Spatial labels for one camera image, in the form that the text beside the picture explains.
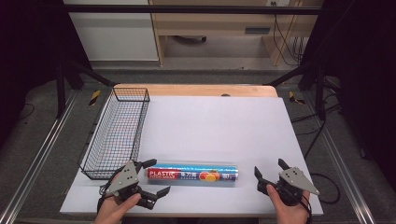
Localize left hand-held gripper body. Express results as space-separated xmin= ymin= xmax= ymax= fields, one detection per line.
xmin=106 ymin=160 xmax=145 ymax=203

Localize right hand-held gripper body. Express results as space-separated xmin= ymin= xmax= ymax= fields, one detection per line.
xmin=257 ymin=167 xmax=320 ymax=207

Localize black wire basket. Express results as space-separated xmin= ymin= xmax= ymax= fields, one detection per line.
xmin=78 ymin=86 xmax=151 ymax=181

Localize plastic wrap roll box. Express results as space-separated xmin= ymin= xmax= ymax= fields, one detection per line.
xmin=146 ymin=162 xmax=240 ymax=188

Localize person's right hand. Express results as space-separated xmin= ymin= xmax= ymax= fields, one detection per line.
xmin=266 ymin=184 xmax=311 ymax=224

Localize person's left hand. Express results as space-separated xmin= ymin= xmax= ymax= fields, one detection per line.
xmin=92 ymin=174 xmax=142 ymax=224

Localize white table mat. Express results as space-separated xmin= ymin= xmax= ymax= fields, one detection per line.
xmin=59 ymin=95 xmax=324 ymax=217

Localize yellow black tape piece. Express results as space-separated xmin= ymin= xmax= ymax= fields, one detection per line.
xmin=288 ymin=91 xmax=306 ymax=106
xmin=88 ymin=90 xmax=102 ymax=107

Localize black metal stand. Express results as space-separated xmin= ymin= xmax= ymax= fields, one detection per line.
xmin=263 ymin=60 xmax=329 ymax=121
xmin=55 ymin=59 xmax=119 ymax=119

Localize black curtain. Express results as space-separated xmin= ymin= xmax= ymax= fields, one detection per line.
xmin=0 ymin=0 xmax=93 ymax=150
xmin=300 ymin=0 xmax=396 ymax=190

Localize white cabinet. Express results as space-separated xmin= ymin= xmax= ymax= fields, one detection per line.
xmin=63 ymin=0 xmax=160 ymax=63

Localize light wooden desk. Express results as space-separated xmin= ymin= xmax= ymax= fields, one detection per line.
xmin=148 ymin=0 xmax=325 ymax=67

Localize black wrist strap cable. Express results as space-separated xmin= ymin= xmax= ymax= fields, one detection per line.
xmin=288 ymin=186 xmax=314 ymax=224
xmin=96 ymin=166 xmax=125 ymax=216

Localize black floor cable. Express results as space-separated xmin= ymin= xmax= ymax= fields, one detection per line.
xmin=290 ymin=77 xmax=343 ymax=205

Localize aluminium floor rail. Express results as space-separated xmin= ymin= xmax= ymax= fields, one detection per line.
xmin=0 ymin=89 xmax=79 ymax=224
xmin=302 ymin=90 xmax=378 ymax=224

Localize black hanging cables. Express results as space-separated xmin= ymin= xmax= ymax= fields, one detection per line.
xmin=270 ymin=1 xmax=306 ymax=67

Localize black horizontal frame bar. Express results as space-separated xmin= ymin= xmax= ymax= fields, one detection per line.
xmin=61 ymin=4 xmax=323 ymax=16

